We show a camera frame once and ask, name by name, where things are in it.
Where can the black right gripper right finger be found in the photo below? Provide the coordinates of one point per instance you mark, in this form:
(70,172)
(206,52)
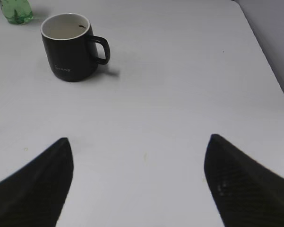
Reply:
(245,193)

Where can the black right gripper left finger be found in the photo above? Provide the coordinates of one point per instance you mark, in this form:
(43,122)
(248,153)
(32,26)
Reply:
(34,195)

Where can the black ceramic mug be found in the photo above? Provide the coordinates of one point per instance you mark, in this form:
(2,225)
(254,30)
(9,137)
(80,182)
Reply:
(73,51)

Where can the green plastic soda bottle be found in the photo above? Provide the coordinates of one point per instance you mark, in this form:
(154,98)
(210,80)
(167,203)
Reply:
(16,12)

